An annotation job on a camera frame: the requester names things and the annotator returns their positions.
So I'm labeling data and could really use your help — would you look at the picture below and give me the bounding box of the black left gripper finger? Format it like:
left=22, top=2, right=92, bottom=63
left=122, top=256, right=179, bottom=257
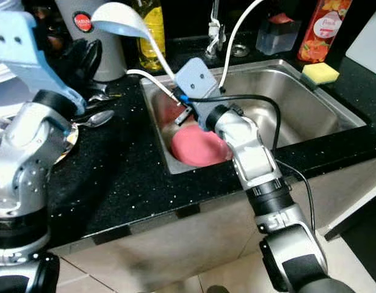
left=61, top=38, right=85, bottom=73
left=83, top=38, right=107, bottom=74

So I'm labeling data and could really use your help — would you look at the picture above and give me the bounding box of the white curved utensil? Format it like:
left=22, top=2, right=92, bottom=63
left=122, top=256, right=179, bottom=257
left=126, top=68, right=180, bottom=102

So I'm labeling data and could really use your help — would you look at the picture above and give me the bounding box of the white plastic ladle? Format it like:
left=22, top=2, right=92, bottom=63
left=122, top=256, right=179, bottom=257
left=90, top=1, right=180, bottom=99

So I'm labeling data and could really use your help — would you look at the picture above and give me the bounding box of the grey cylinder with red sticker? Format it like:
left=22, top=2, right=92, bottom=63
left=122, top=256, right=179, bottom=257
left=55, top=0, right=127, bottom=82

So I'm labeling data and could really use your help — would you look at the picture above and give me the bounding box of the metal spoon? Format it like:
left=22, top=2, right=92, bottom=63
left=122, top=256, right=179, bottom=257
left=83, top=110, right=116, bottom=129

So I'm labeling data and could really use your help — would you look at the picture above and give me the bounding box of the yellow dish liquid bottle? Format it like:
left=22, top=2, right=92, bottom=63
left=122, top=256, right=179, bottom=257
left=137, top=0, right=166, bottom=71

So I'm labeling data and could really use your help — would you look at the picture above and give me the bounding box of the metal faucet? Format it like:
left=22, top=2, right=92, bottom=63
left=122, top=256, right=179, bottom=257
left=207, top=0, right=226, bottom=59

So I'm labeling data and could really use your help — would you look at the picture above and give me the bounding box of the round metal faucet base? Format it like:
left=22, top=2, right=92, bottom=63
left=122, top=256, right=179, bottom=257
left=231, top=44, right=251, bottom=59

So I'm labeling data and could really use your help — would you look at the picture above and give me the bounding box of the clear plastic soap container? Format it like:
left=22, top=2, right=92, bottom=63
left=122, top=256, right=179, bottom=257
left=255, top=13, right=301, bottom=56

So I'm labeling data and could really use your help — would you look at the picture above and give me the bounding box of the beige cabinet front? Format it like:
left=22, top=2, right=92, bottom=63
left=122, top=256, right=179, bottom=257
left=57, top=174, right=376, bottom=289

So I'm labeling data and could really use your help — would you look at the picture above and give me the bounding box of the stainless steel sink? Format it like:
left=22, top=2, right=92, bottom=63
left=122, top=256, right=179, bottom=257
left=139, top=59, right=369, bottom=175

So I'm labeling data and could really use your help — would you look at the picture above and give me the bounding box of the yellow green sponge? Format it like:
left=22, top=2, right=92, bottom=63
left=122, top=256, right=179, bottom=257
left=302, top=62, right=342, bottom=87

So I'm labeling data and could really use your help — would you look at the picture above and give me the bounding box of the red peach soap bottle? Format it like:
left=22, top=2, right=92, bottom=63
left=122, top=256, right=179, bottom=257
left=297, top=0, right=354, bottom=64

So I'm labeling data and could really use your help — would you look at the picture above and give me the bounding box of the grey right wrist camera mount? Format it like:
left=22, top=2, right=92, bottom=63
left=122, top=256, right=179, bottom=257
left=175, top=57, right=221, bottom=132

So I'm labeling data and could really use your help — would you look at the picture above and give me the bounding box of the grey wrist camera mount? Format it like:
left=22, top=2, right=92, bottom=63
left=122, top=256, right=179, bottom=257
left=175, top=57, right=221, bottom=132
left=0, top=10, right=89, bottom=118

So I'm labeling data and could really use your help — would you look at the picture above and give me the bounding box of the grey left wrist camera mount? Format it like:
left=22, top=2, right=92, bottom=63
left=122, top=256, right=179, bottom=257
left=0, top=10, right=89, bottom=118

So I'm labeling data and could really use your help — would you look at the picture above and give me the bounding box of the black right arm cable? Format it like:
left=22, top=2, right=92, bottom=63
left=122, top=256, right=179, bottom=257
left=181, top=93, right=317, bottom=234

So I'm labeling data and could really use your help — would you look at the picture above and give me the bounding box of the white faucet hose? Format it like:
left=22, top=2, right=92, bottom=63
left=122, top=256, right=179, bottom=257
left=218, top=0, right=266, bottom=90

